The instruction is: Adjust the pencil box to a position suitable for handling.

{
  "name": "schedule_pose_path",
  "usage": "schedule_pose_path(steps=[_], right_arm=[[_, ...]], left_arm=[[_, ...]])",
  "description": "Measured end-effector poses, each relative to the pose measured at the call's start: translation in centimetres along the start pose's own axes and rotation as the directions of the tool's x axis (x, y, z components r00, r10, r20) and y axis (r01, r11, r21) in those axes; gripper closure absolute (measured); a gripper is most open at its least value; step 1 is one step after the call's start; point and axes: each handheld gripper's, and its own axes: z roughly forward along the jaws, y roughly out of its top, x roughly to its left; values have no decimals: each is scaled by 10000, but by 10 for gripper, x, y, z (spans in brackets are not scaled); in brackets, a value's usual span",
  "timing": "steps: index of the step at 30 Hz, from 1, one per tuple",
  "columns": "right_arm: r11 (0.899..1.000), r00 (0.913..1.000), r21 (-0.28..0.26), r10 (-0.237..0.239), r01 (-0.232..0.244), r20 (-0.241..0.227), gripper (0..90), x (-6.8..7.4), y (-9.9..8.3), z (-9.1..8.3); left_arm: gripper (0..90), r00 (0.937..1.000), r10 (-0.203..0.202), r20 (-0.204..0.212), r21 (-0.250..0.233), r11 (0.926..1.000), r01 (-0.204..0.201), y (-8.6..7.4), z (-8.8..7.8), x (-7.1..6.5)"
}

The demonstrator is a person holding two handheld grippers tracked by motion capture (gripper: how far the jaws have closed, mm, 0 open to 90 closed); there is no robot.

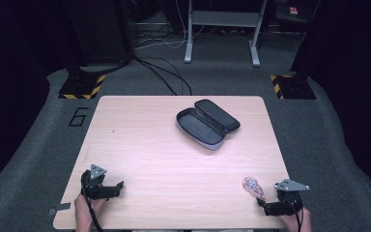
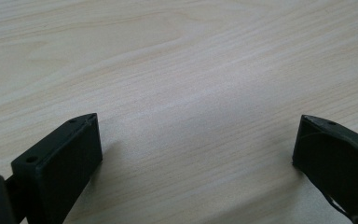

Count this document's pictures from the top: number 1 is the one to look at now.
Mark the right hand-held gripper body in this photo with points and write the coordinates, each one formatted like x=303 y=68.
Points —
x=290 y=198

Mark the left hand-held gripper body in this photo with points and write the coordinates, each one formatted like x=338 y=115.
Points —
x=94 y=187

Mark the small clear plastic packet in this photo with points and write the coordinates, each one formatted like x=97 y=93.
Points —
x=253 y=187

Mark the black pencil case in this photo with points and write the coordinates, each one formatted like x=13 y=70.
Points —
x=206 y=124

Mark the person's right hand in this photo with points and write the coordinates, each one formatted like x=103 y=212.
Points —
x=298 y=222

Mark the grey tape strip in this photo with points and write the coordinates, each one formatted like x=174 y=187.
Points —
x=59 y=208

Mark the black striped stand base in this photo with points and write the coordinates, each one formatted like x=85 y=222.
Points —
x=82 y=87
x=293 y=87

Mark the black cabinet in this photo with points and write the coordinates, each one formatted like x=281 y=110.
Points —
x=98 y=30

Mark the white metal stand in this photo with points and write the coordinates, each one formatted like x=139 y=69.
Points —
x=222 y=19

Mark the black box with red label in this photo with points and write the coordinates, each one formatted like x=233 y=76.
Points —
x=288 y=9

